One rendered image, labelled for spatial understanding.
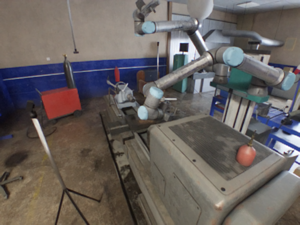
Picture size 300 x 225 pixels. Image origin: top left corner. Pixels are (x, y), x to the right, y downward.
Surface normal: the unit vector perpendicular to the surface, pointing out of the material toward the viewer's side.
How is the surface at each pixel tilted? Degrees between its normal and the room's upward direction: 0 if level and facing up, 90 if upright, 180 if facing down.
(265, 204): 0
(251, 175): 0
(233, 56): 88
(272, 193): 0
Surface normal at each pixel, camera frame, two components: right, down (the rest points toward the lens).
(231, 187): 0.00, -0.90
